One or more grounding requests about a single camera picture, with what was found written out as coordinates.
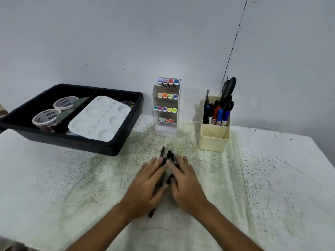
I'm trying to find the beige pen holder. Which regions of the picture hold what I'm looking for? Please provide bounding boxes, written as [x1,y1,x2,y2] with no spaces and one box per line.
[198,96,231,153]

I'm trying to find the person's right hand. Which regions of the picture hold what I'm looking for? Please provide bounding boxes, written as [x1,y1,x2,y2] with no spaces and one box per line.
[166,155,210,216]

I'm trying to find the person's right forearm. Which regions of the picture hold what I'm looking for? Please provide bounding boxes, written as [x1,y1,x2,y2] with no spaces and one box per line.
[194,201,265,251]

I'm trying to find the large black scissors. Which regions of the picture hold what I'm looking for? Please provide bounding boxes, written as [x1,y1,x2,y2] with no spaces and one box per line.
[219,77,237,103]

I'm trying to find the grey-green flat piece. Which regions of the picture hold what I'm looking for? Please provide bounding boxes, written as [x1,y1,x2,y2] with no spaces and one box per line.
[73,97,90,108]
[56,111,72,124]

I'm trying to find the person's left forearm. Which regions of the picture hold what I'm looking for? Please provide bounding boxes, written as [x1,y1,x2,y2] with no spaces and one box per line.
[65,204,137,251]

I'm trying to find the rows of coloured-cap markers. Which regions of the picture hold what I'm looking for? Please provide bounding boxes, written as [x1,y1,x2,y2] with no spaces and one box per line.
[154,78,180,113]

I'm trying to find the black plastic tray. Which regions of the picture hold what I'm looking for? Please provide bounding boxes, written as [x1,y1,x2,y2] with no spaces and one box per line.
[0,84,144,157]

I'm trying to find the stained white table cloth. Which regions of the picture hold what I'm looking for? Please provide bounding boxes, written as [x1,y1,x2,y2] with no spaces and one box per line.
[0,114,335,251]

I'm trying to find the person's left hand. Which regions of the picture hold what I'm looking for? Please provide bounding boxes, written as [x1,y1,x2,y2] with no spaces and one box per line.
[119,157,169,220]

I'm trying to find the white tape roll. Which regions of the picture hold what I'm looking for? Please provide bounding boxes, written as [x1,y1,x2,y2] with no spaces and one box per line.
[53,96,79,111]
[32,109,62,132]

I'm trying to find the white paint palette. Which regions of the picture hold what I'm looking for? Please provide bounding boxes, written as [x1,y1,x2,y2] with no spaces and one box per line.
[68,96,132,142]

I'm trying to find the white tiered marker organiser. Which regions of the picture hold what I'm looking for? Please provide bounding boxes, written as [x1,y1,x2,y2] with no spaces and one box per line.
[152,77,183,138]

